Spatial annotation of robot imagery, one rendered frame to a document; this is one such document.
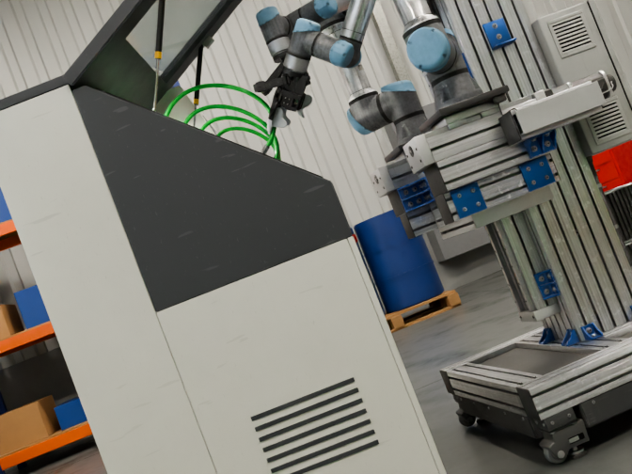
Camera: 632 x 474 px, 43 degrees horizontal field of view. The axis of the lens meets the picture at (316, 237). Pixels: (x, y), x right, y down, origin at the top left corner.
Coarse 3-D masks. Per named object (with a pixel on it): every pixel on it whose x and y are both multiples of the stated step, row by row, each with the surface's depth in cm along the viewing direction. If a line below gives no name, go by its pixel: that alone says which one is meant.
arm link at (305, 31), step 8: (296, 24) 242; (304, 24) 240; (312, 24) 240; (296, 32) 242; (304, 32) 241; (312, 32) 241; (296, 40) 242; (304, 40) 241; (312, 40) 240; (288, 48) 245; (296, 48) 243; (304, 48) 242; (296, 56) 243; (304, 56) 244
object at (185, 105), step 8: (176, 88) 295; (168, 96) 295; (176, 96) 295; (184, 96) 295; (160, 104) 295; (168, 104) 295; (176, 104) 295; (184, 104) 295; (192, 104) 295; (160, 112) 295; (176, 112) 295; (184, 112) 295; (200, 112) 319; (192, 120) 295; (200, 120) 295; (208, 128) 294
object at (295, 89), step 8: (288, 72) 246; (296, 72) 245; (304, 72) 250; (288, 80) 248; (296, 80) 248; (304, 80) 247; (280, 88) 248; (288, 88) 249; (296, 88) 248; (304, 88) 248; (280, 96) 248; (288, 96) 248; (296, 96) 247; (304, 96) 253; (280, 104) 250; (288, 104) 249; (296, 104) 250
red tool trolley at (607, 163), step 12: (624, 144) 602; (600, 156) 601; (612, 156) 594; (624, 156) 599; (600, 168) 604; (612, 168) 596; (624, 168) 595; (600, 180) 607; (612, 180) 599; (624, 180) 592
